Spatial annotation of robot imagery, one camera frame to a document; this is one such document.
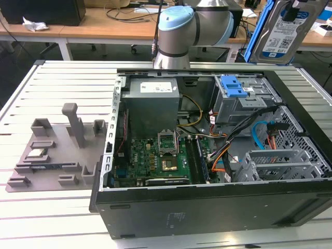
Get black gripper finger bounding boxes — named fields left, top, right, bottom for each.
left=282, top=0, right=301, bottom=21

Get hard disk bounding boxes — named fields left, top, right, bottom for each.
left=243, top=0, right=319, bottom=65

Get grey disk bay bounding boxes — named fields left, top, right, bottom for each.
left=233, top=149, right=325, bottom=184

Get blue cardboard box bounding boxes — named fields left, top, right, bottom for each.
left=317, top=7, right=332, bottom=20

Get white box black insert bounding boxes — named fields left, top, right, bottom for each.
left=312, top=22, right=332, bottom=37

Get blue plastic latch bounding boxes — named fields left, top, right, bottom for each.
left=220, top=75, right=247, bottom=99

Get grey optical drive cage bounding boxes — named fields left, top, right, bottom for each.
left=210, top=74, right=282, bottom=125

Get grey power supply unit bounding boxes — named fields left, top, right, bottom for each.
left=120, top=77, right=184, bottom=135

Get metal socket cover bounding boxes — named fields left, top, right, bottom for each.
left=157, top=128, right=179, bottom=156

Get black RAM slot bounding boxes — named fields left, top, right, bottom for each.
left=184, top=138, right=198, bottom=184
left=190, top=138, right=203, bottom=184

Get CPU socket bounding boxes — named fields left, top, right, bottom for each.
left=161, top=158, right=179, bottom=172

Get green motherboard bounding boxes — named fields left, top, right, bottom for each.
left=113, top=134, right=216, bottom=187

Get black graphics card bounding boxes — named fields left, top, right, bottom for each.
left=144, top=177, right=190, bottom=186

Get black open PC case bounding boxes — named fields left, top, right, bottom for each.
left=89, top=67, right=332, bottom=241

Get large black box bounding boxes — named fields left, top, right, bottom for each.
left=0, top=0, right=86, bottom=26

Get crumpled white paper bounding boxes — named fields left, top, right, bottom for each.
left=22, top=17, right=49, bottom=33

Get grey parts rack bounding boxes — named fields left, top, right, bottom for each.
left=5, top=103, right=108, bottom=193

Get loose RAM stick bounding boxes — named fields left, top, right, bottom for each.
left=30, top=163, right=64, bottom=171

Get black sleeved cable bundle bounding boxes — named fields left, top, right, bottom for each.
left=223, top=105, right=282, bottom=182

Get orange power wire with plug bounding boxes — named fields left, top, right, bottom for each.
left=267, top=123, right=289, bottom=150

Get blue data wire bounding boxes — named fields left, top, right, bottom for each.
left=253, top=119, right=272, bottom=150

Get yellow black power wires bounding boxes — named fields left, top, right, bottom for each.
left=176, top=94, right=203, bottom=129

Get coloured wire bundle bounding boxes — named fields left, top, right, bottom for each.
left=209, top=124, right=229, bottom=140

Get orange flat wire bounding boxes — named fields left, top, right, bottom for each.
left=211, top=148, right=234, bottom=174

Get wooden desk white frame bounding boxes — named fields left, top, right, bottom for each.
left=56, top=6, right=332, bottom=62
left=0, top=15, right=73, bottom=62

